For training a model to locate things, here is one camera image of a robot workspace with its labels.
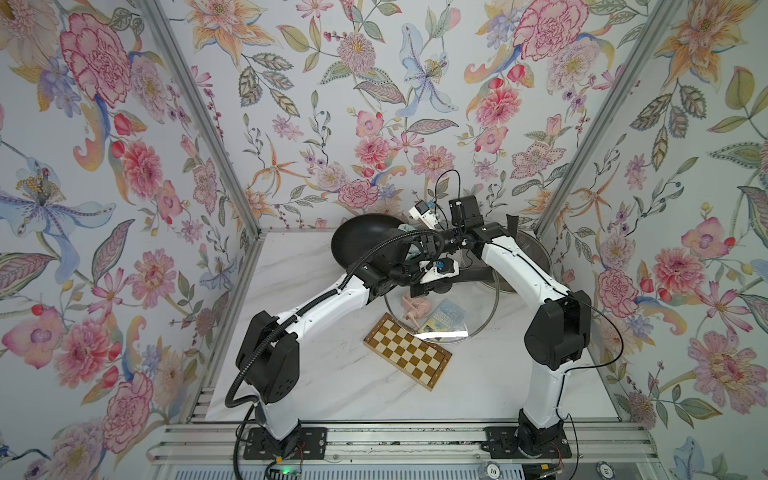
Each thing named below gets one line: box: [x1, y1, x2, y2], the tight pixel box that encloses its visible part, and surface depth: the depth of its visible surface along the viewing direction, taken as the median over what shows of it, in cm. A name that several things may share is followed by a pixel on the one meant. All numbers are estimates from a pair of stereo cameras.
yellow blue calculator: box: [422, 298, 468, 332], surface depth 97 cm
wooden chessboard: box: [363, 312, 453, 391], surface depth 88 cm
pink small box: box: [401, 294, 432, 318], surface depth 97 cm
